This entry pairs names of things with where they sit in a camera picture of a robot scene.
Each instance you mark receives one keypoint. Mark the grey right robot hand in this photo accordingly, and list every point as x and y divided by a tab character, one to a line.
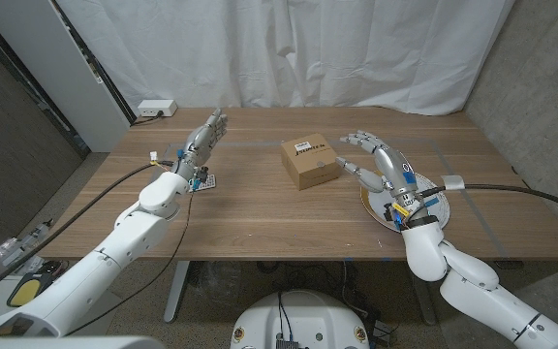
395	169

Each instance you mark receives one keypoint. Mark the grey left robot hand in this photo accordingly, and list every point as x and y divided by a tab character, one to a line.
200	145

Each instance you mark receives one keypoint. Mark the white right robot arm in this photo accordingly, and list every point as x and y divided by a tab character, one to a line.
477	291

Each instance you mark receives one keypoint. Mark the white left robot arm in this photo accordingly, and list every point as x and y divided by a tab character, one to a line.
109	257

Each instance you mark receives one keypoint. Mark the gold-rimmed white paper plate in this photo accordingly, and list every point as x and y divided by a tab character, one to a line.
375	203

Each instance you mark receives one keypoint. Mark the cardboard packing box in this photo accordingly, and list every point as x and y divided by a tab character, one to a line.
308	160

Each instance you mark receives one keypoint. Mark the grey tape strip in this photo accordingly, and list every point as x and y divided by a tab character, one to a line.
166	152
482	218

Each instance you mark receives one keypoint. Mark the small dotted card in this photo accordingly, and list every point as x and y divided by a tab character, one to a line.
208	182

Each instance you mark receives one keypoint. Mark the white power strip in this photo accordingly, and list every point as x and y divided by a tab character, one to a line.
157	107

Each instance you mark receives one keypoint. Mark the white curtain backdrop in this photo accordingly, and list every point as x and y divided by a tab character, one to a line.
284	48

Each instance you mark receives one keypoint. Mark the table leg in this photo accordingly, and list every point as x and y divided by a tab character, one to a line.
176	291
426	310

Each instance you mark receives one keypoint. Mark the white cabinet panel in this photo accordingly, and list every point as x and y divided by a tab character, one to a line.
56	72

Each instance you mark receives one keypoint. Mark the power adapter under table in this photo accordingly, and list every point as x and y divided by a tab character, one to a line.
381	332

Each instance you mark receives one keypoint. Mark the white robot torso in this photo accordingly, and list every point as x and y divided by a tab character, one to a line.
303	315

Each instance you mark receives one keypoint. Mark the clear bagged parts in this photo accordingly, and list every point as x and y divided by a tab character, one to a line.
22	244

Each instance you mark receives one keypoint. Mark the yellow black foot pedal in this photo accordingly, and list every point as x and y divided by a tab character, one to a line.
27	291

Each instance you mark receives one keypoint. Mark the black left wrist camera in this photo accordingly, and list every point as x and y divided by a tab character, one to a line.
203	173

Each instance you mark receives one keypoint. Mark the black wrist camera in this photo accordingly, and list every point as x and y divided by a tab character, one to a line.
203	173
389	212

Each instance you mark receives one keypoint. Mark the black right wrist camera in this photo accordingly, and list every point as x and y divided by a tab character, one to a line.
389	212

